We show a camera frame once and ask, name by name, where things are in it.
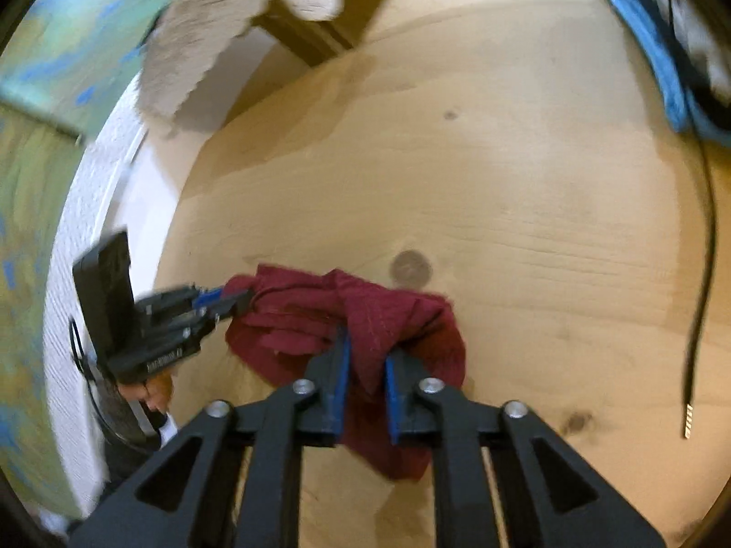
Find white fluffy towel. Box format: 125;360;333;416
133;0;424;139

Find black cable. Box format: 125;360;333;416
656;0;719;442

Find person's left hand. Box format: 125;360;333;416
119;372;175;419

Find dark wooden frame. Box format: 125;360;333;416
250;0;402;68

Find dark and white cloth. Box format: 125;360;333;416
620;0;731;105

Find maroon cloth garment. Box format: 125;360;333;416
224;263;468;481

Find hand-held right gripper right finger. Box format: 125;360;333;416
384;348;669;548

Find green blue patterned cloth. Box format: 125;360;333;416
0;0;202;522

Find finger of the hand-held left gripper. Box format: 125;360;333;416
137;284;256;323
149;317;219;350

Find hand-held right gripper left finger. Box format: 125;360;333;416
69;327;352;548

